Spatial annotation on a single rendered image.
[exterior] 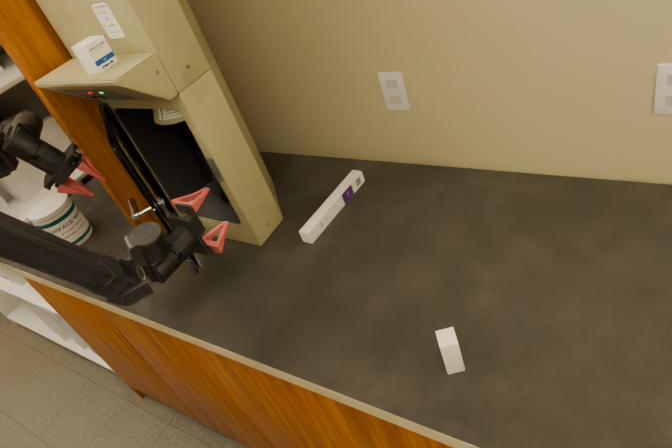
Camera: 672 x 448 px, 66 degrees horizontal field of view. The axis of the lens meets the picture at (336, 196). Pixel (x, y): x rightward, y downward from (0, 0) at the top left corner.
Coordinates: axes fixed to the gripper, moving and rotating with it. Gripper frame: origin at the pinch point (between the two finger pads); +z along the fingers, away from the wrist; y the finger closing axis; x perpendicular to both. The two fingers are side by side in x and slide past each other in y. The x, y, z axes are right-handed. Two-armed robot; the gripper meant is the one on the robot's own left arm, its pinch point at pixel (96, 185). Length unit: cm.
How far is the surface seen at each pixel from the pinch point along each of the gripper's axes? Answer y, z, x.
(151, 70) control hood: -29.8, -8.4, 7.0
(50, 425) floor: 140, 77, -78
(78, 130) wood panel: -2.6, -5.6, -21.8
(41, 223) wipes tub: 35, 8, -43
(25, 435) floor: 150, 72, -81
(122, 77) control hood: -25.7, -12.6, 10.6
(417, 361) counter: -23, 49, 61
